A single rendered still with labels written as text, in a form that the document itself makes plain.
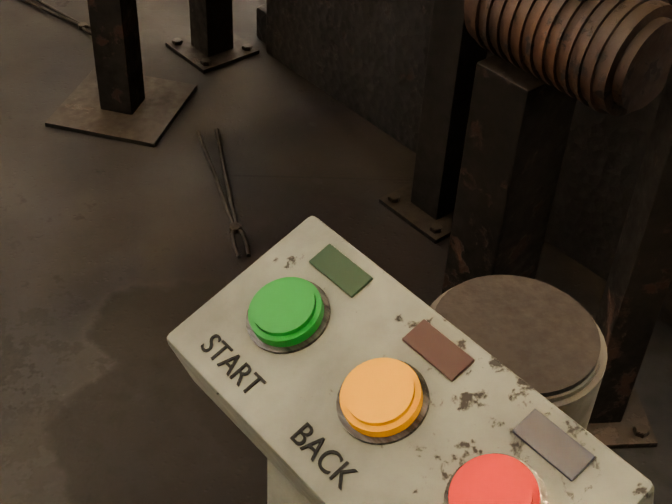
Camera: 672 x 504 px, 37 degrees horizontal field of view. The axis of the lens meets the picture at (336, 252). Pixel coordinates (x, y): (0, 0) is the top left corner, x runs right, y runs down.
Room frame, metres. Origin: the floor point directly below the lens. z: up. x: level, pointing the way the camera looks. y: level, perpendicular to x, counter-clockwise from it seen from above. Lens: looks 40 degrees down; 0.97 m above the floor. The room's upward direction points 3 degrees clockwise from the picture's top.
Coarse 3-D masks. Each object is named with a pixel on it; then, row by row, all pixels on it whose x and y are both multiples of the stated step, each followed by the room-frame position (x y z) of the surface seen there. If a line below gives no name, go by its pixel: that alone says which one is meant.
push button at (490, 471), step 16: (464, 464) 0.28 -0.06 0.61; (480, 464) 0.28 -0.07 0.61; (496, 464) 0.28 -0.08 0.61; (512, 464) 0.28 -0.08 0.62; (464, 480) 0.28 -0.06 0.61; (480, 480) 0.27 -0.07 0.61; (496, 480) 0.27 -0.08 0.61; (512, 480) 0.27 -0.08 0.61; (528, 480) 0.27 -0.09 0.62; (448, 496) 0.27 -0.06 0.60; (464, 496) 0.27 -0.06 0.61; (480, 496) 0.27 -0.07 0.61; (496, 496) 0.27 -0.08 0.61; (512, 496) 0.27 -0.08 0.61; (528, 496) 0.27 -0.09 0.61
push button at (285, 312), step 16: (272, 288) 0.39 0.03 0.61; (288, 288) 0.39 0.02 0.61; (304, 288) 0.39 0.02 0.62; (256, 304) 0.38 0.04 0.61; (272, 304) 0.38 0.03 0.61; (288, 304) 0.38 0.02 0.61; (304, 304) 0.38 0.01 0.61; (320, 304) 0.38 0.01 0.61; (256, 320) 0.37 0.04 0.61; (272, 320) 0.37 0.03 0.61; (288, 320) 0.37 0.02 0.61; (304, 320) 0.37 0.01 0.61; (320, 320) 0.37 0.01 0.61; (272, 336) 0.36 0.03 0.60; (288, 336) 0.36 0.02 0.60; (304, 336) 0.36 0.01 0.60
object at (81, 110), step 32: (96, 0) 1.48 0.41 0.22; (128, 0) 1.50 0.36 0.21; (96, 32) 1.48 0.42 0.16; (128, 32) 1.49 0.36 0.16; (96, 64) 1.48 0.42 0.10; (128, 64) 1.47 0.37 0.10; (96, 96) 1.52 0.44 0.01; (128, 96) 1.47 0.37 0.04; (160, 96) 1.53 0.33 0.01; (64, 128) 1.42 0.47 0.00; (96, 128) 1.42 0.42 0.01; (128, 128) 1.43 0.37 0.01; (160, 128) 1.43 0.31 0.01
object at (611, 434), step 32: (640, 192) 0.86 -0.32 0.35; (640, 224) 0.84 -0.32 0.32; (640, 256) 0.83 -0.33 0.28; (608, 288) 0.87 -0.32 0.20; (640, 288) 0.83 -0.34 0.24; (608, 320) 0.85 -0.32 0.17; (640, 320) 0.83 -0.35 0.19; (608, 352) 0.83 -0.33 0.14; (640, 352) 0.83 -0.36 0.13; (608, 384) 0.83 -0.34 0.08; (608, 416) 0.83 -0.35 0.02; (640, 416) 0.85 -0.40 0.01
